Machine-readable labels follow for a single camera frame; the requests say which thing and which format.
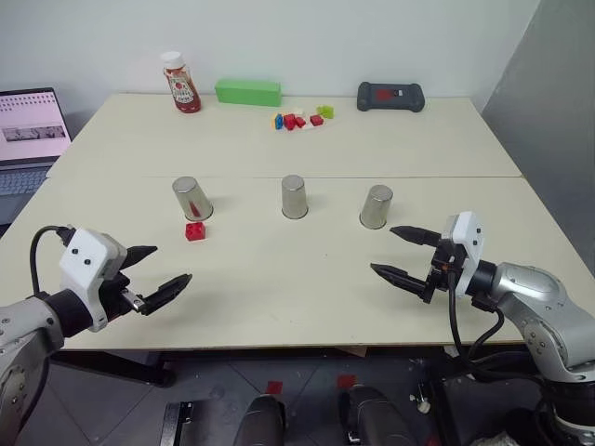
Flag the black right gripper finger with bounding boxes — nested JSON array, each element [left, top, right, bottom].
[[389, 225, 443, 247], [369, 262, 430, 299]]

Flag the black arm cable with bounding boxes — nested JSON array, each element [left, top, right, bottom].
[[29, 225, 78, 299], [446, 269, 549, 387]]

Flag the upturned steel cup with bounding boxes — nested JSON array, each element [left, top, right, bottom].
[[280, 174, 310, 219], [358, 184, 394, 230], [171, 175, 215, 222]]

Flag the dark rounded shape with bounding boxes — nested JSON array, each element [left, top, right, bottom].
[[231, 394, 288, 446], [337, 384, 416, 446]]

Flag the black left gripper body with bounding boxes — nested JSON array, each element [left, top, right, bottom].
[[101, 272, 150, 322]]

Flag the black table leg frame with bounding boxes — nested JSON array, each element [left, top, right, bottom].
[[49, 348, 179, 390]]

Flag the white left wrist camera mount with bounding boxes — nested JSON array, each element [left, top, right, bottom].
[[59, 228, 128, 334]]

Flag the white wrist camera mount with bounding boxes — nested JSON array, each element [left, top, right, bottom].
[[59, 228, 128, 334], [440, 211, 485, 299]]

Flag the ketchup bottle with white cap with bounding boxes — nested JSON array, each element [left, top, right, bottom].
[[160, 50, 204, 114]]

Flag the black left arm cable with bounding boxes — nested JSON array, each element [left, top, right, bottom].
[[29, 225, 78, 299]]

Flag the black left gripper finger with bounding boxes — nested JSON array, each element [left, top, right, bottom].
[[139, 273, 194, 317], [121, 244, 160, 271]]

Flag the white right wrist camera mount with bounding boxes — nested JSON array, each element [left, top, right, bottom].
[[440, 211, 485, 299]]

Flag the green rectangular box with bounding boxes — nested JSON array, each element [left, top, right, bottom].
[[214, 78, 284, 108]]

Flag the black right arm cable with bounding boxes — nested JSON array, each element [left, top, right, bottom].
[[446, 269, 549, 387]]

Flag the black handheld controller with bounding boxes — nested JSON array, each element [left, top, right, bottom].
[[356, 81, 427, 114]]

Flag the open grey laptop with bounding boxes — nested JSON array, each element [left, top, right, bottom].
[[0, 86, 73, 225]]

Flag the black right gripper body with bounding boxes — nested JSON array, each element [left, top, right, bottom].
[[420, 238, 467, 307]]

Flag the grey partition panel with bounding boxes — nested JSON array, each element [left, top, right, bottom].
[[480, 40, 595, 292]]

